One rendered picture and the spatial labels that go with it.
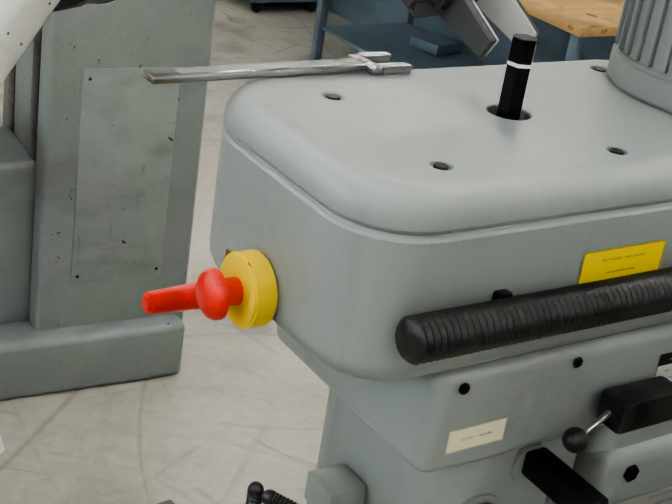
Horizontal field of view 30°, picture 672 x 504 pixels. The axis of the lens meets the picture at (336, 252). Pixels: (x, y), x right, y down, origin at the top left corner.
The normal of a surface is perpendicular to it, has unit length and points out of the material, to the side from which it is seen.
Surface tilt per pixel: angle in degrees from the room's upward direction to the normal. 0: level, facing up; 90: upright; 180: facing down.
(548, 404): 90
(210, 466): 0
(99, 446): 0
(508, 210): 81
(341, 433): 90
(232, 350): 0
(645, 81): 90
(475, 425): 90
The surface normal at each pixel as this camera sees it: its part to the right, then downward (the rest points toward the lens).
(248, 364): 0.15, -0.89
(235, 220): -0.83, 0.12
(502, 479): 0.54, 0.43
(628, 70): -0.94, 0.01
